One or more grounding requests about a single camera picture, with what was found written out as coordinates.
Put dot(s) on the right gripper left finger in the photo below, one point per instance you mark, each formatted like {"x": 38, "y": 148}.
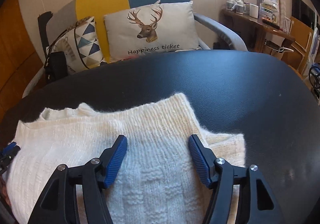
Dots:
{"x": 57, "y": 202}

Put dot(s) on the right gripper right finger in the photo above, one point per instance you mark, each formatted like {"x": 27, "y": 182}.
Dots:
{"x": 257, "y": 203}

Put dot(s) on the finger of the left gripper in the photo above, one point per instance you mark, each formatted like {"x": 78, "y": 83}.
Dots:
{"x": 11, "y": 149}

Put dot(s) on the cream knitted sweater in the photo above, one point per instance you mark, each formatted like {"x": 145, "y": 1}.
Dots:
{"x": 142, "y": 154}

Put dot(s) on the wooden folding chair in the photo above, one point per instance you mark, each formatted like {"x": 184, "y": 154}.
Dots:
{"x": 301, "y": 47}

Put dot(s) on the black handbag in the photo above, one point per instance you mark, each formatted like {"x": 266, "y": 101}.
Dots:
{"x": 55, "y": 67}

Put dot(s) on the triangle pattern cushion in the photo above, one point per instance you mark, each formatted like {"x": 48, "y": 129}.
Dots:
{"x": 80, "y": 45}

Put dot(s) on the blue toy ride-on car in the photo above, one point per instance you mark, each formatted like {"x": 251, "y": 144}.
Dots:
{"x": 314, "y": 75}

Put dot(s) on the wooden side table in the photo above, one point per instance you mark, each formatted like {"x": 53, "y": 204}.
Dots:
{"x": 253, "y": 31}

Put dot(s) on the deer print cushion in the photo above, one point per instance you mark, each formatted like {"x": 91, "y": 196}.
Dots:
{"x": 154, "y": 28}

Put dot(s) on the black remote control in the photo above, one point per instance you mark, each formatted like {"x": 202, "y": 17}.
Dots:
{"x": 271, "y": 24}

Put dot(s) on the white mug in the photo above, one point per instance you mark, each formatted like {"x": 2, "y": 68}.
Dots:
{"x": 253, "y": 10}

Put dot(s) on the blue yellow grey sofa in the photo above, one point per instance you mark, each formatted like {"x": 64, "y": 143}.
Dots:
{"x": 51, "y": 25}

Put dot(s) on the black television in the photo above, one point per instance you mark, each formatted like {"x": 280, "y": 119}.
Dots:
{"x": 303, "y": 13}

